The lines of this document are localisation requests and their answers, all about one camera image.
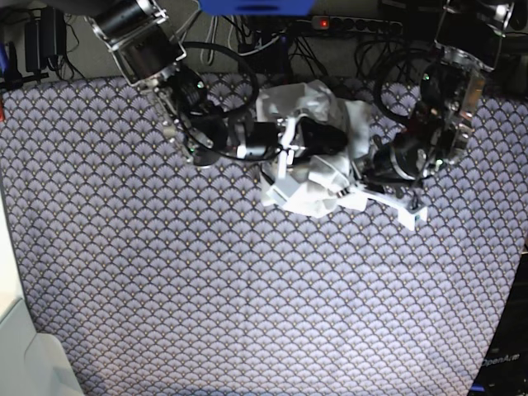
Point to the right gripper grey bracket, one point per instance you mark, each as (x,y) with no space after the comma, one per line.
(284,180)

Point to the white power strip red switch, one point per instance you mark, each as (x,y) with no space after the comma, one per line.
(355,24)

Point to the fan patterned grey tablecloth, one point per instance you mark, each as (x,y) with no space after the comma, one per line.
(160,278)

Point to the blue box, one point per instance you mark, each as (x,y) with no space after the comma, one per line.
(257,7)

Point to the black stand with OpenArm label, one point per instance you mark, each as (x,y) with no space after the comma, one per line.
(504,368)

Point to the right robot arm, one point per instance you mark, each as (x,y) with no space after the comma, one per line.
(133,33)

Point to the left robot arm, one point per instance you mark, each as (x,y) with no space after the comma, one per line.
(435,135)

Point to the white T-shirt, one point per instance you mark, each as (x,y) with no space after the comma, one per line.
(328,174)

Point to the grey plastic bin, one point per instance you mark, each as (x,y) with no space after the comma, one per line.
(32,363)

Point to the left gripper grey bracket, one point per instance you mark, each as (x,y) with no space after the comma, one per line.
(357,195)

